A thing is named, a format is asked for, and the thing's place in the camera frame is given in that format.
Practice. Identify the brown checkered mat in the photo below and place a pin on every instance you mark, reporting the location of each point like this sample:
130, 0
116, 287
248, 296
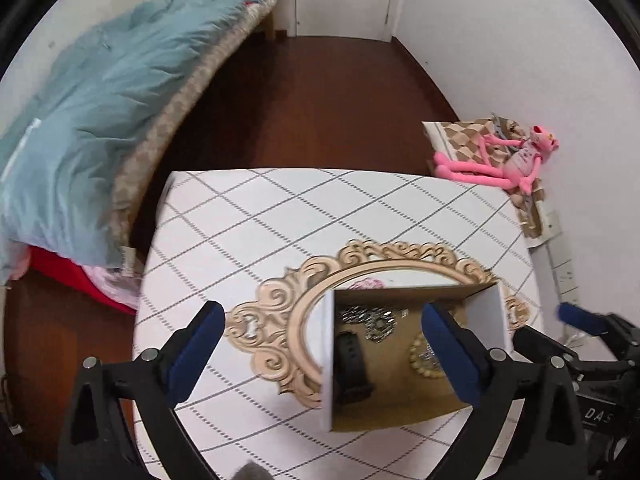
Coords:
460, 137

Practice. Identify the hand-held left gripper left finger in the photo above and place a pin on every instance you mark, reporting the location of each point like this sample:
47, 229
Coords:
197, 355

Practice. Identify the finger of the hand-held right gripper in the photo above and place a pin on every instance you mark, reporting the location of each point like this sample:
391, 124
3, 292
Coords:
540, 344
580, 314

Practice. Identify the pink plush toy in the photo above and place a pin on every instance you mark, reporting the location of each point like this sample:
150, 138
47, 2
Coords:
520, 162

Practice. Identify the red bed sheet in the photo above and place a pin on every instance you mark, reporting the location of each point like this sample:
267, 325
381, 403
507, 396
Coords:
75, 275

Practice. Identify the light blue duvet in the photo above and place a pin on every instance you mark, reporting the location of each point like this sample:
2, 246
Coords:
90, 110

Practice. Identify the cardboard box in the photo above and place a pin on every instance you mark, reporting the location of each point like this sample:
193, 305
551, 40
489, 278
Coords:
400, 405

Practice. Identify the white power strip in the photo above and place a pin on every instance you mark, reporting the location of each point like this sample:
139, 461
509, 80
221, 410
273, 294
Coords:
562, 260

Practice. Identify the black watch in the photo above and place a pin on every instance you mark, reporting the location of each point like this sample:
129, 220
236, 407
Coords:
350, 360

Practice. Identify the bed with patterned mattress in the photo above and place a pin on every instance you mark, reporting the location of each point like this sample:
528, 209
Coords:
170, 120

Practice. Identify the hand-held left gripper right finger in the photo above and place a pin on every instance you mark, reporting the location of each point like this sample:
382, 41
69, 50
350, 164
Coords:
452, 355

